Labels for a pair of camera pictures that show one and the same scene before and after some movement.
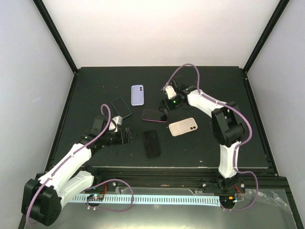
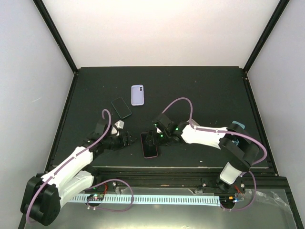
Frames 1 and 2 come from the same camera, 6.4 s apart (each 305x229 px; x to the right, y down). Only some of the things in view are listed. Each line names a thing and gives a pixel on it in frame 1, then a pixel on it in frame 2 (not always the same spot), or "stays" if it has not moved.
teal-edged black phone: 121,108 stays
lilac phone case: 137,95 stays
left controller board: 96,197 stays
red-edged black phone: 157,115 to 149,147
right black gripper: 165,105 to 154,133
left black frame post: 55,32 stays
